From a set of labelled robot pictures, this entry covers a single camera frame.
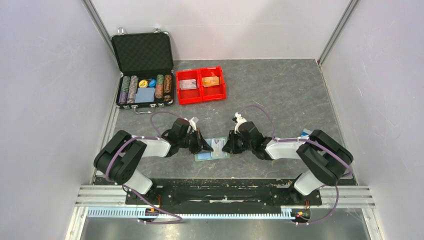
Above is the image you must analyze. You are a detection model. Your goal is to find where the red bin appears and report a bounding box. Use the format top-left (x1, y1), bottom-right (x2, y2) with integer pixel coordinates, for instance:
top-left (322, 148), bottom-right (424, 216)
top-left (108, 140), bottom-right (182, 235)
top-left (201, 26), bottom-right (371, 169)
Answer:
top-left (176, 69), bottom-right (202, 105)
top-left (198, 66), bottom-right (227, 102)

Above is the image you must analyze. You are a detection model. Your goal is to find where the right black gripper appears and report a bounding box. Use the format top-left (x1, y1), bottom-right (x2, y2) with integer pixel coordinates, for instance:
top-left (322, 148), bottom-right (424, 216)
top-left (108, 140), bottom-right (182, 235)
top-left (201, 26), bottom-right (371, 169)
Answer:
top-left (222, 129), bottom-right (254, 154)

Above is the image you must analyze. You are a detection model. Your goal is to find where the blue playing card deck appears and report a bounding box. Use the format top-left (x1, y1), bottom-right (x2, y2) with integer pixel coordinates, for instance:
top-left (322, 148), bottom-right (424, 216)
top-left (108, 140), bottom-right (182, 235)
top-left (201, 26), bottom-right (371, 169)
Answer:
top-left (135, 87), bottom-right (156, 104)

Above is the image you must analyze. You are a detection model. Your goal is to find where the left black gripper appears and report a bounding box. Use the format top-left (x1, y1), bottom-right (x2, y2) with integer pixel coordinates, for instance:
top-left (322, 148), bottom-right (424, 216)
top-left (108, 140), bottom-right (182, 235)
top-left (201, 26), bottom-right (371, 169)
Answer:
top-left (178, 128), bottom-right (214, 155)

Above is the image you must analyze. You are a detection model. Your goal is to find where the right red bin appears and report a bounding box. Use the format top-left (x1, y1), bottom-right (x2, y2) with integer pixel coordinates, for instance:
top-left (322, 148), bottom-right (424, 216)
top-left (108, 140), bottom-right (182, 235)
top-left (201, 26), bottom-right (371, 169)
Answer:
top-left (198, 66), bottom-right (227, 102)

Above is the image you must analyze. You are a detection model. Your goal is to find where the aluminium frame rail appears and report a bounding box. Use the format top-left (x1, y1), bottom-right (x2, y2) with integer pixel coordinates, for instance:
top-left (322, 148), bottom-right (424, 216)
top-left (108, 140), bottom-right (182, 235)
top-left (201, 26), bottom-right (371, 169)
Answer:
top-left (75, 185), bottom-right (376, 220)

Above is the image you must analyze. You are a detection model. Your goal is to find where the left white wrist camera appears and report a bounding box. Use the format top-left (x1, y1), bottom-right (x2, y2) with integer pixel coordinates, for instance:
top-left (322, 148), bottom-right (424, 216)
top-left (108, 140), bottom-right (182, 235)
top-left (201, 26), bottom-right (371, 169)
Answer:
top-left (184, 116), bottom-right (199, 132)

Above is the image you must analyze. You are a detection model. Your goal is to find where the blue green card stack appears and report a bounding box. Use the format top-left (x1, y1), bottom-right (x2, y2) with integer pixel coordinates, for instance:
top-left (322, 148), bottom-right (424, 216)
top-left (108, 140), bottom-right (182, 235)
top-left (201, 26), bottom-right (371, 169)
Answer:
top-left (300, 128), bottom-right (312, 138)

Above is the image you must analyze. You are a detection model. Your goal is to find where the yellow dealer chip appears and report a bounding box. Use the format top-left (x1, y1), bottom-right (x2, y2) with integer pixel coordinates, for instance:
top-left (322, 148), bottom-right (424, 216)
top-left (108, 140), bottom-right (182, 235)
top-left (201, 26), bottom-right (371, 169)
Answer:
top-left (138, 79), bottom-right (149, 88)

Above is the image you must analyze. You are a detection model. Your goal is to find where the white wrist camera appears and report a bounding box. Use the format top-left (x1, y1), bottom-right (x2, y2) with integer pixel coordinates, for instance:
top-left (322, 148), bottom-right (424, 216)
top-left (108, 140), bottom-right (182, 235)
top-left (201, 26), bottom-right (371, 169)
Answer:
top-left (184, 116), bottom-right (199, 132)
top-left (232, 112), bottom-right (247, 133)

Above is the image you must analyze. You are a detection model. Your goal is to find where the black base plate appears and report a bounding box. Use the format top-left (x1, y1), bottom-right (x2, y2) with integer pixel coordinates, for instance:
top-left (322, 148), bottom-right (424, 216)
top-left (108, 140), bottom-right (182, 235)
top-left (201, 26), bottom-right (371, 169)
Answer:
top-left (144, 178), bottom-right (322, 214)

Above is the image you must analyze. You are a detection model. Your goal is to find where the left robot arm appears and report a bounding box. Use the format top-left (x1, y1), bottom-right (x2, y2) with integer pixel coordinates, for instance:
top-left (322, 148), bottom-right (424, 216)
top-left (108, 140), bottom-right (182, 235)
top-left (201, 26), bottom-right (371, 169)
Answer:
top-left (93, 118), bottom-right (213, 204)

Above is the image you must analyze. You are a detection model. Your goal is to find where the white gold VIP card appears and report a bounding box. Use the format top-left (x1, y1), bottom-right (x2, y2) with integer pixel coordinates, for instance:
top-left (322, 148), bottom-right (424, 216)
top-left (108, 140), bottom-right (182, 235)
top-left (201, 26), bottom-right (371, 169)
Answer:
top-left (210, 137), bottom-right (228, 159)

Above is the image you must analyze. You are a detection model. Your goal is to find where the black poker chip case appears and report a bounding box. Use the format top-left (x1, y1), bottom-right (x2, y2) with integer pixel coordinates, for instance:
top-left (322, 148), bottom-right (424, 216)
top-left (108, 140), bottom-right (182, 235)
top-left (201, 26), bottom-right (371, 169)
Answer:
top-left (110, 27), bottom-right (177, 114)

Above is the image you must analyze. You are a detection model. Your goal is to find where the orange card in bin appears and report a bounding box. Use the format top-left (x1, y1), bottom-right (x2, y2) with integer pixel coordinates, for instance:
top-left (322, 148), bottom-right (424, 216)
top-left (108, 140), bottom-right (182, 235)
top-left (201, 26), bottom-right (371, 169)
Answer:
top-left (202, 76), bottom-right (220, 88)

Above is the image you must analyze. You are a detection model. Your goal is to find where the green card holder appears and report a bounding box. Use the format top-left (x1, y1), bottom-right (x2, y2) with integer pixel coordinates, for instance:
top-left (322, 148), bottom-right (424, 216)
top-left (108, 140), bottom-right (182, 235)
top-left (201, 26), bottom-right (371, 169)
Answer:
top-left (194, 138), bottom-right (230, 162)

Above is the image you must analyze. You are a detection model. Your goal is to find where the white card in bin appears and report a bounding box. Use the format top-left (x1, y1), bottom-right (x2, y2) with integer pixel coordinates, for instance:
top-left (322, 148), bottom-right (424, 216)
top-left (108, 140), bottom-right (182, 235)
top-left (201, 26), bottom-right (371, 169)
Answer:
top-left (179, 79), bottom-right (198, 90)

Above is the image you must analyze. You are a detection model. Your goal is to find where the left red bin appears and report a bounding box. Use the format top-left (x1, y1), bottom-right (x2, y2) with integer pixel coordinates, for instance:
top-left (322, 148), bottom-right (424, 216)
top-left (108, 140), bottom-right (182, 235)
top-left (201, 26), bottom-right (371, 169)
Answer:
top-left (176, 69), bottom-right (202, 105)

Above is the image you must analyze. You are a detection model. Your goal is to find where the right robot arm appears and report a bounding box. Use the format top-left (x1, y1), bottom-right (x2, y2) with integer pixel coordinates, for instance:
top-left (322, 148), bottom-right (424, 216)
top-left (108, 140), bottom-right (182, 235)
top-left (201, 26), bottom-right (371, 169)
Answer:
top-left (221, 121), bottom-right (354, 204)

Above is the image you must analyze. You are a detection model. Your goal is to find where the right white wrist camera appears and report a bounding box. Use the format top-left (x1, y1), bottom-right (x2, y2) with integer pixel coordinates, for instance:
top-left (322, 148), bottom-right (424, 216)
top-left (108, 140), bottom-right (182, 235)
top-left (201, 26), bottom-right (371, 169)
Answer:
top-left (232, 112), bottom-right (247, 133)

